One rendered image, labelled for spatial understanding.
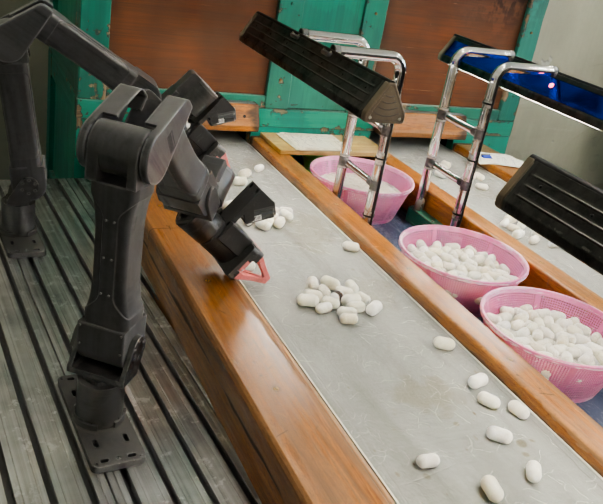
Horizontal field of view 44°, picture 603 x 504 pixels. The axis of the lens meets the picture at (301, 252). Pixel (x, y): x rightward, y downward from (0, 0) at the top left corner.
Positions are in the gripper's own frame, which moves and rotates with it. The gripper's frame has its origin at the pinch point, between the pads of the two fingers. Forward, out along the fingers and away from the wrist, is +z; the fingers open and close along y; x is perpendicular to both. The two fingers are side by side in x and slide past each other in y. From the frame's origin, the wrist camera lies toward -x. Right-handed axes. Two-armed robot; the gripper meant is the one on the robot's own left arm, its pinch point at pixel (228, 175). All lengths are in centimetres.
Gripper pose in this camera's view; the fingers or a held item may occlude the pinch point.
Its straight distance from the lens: 157.7
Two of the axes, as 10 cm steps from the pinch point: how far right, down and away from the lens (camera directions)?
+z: 5.8, 5.5, 6.0
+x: -7.1, 7.0, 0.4
